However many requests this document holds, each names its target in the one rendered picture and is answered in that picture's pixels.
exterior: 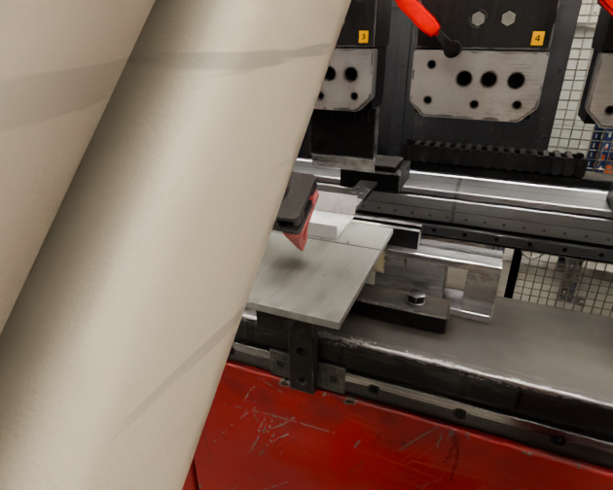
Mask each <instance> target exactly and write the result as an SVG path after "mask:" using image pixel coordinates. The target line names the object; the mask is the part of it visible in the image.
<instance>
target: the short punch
mask: <svg viewBox="0 0 613 490"><path fill-rule="evenodd" d="M378 136H379V106H377V107H375V108H374V109H372V110H364V109H361V110H359V111H357V112H351V111H337V110H322V109H313V112H312V115H311V118H310V154H311V155H312V166H321V167H330V168H338V169H347V170H356V171H364V172H373V173H374V172H375V159H376V158H377V149H378Z"/></svg>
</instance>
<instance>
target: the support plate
mask: <svg viewBox="0 0 613 490"><path fill-rule="evenodd" d="M392 234H393V228H390V227H378V226H371V225H365V224H358V223H353V222H350V223H349V224H348V226H347V227H346V228H345V230H344V231H343V232H342V234H341V235H340V236H339V238H338V239H337V240H332V239H325V238H319V237H313V236H308V237H313V238H318V239H324V240H330V241H336V242H341V243H346V242H347V241H350V242H349V243H348V244H353V245H359V246H365V247H371V248H376V249H381V251H380V250H374V249H368V248H362V247H356V246H351V245H345V244H340V243H334V242H328V241H322V240H316V239H310V238H308V239H307V241H306V246H305V248H304V250H303V251H301V250H300V249H298V248H297V247H296V246H295V245H294V244H293V243H292V242H291V241H290V240H289V239H288V238H287V237H286V236H284V234H282V233H276V232H271V233H270V238H269V241H268V244H267V247H266V250H265V253H264V254H263V257H262V260H261V263H260V266H259V269H258V272H257V275H256V278H255V281H254V283H253V286H252V289H251V292H250V295H249V298H248V301H247V303H246V306H245V308H249V309H253V310H257V311H262V312H266V313H269V314H273V315H277V316H282V317H286V318H290V319H294V320H298V321H303V322H307V323H311V324H314V325H318V326H323V327H327V328H331V329H335V330H339V329H340V327H341V326H342V324H343V321H344V319H345V318H346V316H347V314H348V312H349V311H350V309H351V307H352V305H353V303H354V302H355V301H356V299H357V297H358V295H359V294H360V292H361V290H362V288H363V287H364V285H365V283H366V281H367V279H368V278H369V276H370V274H371V272H372V271H373V269H374V267H375V265H376V263H377V262H378V260H379V257H380V255H381V254H382V252H383V250H384V248H385V247H386V245H387V243H388V241H389V239H390V238H391V236H392Z"/></svg>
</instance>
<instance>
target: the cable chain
mask: <svg viewBox="0 0 613 490"><path fill-rule="evenodd" d="M401 157H402V158H404V160H408V159H411V160H412V161H417V160H421V161H422V162H427V161H431V162H432V163H437V162H440V163H441V164H448V163H451V164H452V165H458V164H461V165H462V166H468V165H472V166H473V167H479V166H482V167H483V168H491V167H493V168H494V169H501V168H505V170H508V171H511V170H513V169H516V170H517V171H519V172H523V171H524V170H525V171H527V172H529V173H534V172H535V171H536V172H539V173H540V174H547V173H551V174H552V175H559V174H562V175H563V176H566V177H569V176H571V175H574V176H575V177H577V178H582V177H584V176H585V173H586V169H587V165H588V161H587V160H586V159H584V154H583V153H577V154H572V153H571V152H565V153H561V152H560V151H553V152H549V151H548V150H542V151H537V150H536V149H530V150H527V149H526V148H519V149H515V148H514V147H509V148H504V147H503V146H498V147H497V148H496V147H493V146H491V145H487V146H483V145H481V144H478V145H476V146H474V145H472V144H469V143H468V144H466V145H462V143H456V144H453V143H452V142H447V143H443V142H442V141H437V142H433V141H431V140H427V141H423V140H421V139H417V140H416V141H415V140H414V139H411V138H410V139H408V140H407V142H406V143H405V144H403V145H402V152H401Z"/></svg>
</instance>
